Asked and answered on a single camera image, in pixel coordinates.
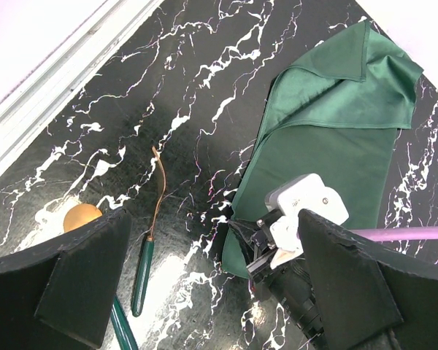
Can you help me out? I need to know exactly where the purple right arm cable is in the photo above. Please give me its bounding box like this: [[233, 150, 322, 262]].
[[348, 225, 438, 242]]

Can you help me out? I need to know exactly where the dark green cloth napkin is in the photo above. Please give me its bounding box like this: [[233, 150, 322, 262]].
[[221, 18, 423, 279]]

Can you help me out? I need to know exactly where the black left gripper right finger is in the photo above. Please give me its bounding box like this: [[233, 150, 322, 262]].
[[299, 210, 438, 349]]

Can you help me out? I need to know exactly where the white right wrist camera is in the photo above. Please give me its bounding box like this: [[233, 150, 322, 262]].
[[265, 174, 349, 270]]

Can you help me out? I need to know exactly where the aluminium frame rail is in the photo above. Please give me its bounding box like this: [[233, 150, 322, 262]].
[[0, 1, 161, 176]]

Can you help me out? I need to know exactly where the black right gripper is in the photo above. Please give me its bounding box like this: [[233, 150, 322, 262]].
[[228, 209, 326, 341]]

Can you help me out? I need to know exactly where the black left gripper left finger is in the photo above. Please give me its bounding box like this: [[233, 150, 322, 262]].
[[0, 208, 132, 349]]

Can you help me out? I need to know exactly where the gold fork green handle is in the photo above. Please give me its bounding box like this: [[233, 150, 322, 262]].
[[131, 146, 166, 317]]

